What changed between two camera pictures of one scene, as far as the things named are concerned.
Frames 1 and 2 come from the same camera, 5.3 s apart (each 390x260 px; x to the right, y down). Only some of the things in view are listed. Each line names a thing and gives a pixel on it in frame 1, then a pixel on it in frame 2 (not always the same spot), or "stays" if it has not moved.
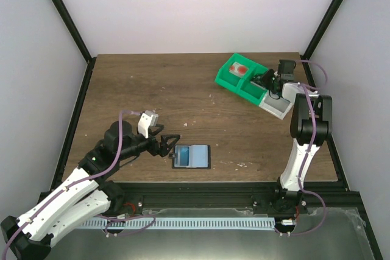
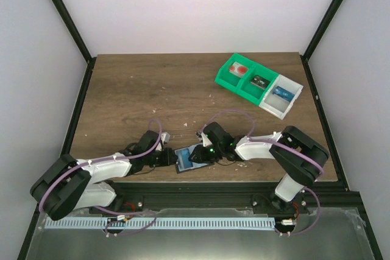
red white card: [238, 69] stays
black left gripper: [157, 145] to [167, 156]
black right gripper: [272, 79] to [198, 153]
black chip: [258, 79] stays
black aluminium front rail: [320, 197] stays
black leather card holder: [191, 156] stays
